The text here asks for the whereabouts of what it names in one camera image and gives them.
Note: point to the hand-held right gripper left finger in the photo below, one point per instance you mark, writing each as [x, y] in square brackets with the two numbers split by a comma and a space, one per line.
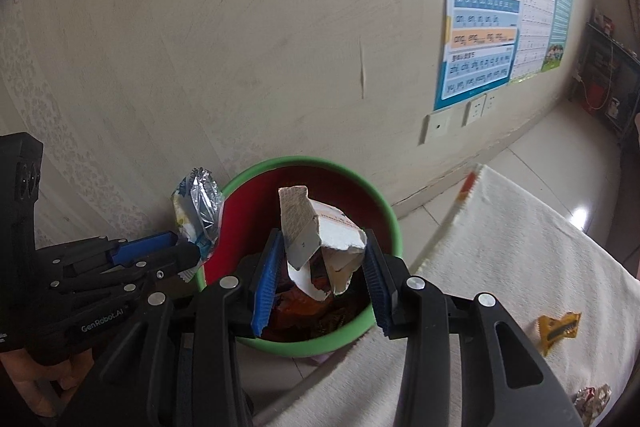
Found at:
[265, 287]

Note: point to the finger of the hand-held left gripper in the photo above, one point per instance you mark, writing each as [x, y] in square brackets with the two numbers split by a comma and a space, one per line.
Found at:
[170, 259]
[145, 247]

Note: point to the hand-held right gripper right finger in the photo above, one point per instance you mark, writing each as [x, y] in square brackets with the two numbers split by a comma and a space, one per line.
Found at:
[377, 287]

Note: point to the orange snack bag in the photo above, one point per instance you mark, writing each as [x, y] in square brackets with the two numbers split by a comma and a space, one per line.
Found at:
[295, 312]

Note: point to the silver foil snack wrapper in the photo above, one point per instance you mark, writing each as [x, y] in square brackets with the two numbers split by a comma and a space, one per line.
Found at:
[200, 207]

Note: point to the pale dotted paper carton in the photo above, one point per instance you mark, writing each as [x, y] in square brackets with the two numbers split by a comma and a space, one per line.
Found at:
[330, 232]

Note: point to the red bin with green rim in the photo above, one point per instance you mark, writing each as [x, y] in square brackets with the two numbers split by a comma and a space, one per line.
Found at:
[235, 217]

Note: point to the person's left hand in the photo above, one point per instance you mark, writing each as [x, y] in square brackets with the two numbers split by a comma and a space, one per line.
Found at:
[60, 379]

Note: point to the white table cloth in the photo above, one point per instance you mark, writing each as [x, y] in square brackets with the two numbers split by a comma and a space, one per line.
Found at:
[500, 247]

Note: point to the yellow snack wrapper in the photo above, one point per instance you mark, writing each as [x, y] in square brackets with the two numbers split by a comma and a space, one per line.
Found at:
[547, 323]

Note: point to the crumpled red silver wrapper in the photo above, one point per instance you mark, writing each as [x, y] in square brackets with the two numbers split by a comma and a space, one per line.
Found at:
[592, 399]

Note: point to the small red bucket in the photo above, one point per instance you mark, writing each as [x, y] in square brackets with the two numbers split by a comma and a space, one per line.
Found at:
[595, 97]

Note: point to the black metal shelf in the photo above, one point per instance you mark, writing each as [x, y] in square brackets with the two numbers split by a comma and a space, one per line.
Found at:
[625, 72]

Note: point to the white wall plate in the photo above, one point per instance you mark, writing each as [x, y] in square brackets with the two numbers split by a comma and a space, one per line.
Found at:
[435, 128]

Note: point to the white wall socket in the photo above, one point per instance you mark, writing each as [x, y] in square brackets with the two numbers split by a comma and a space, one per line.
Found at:
[474, 111]
[491, 103]

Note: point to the blue letter wall poster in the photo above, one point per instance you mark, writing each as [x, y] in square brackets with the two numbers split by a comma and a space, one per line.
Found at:
[480, 57]

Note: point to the white pink chart wall poster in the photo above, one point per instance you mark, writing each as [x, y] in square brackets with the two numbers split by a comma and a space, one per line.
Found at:
[537, 7]

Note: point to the green blue wall poster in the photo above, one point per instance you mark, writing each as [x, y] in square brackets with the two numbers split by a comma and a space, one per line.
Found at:
[560, 7]

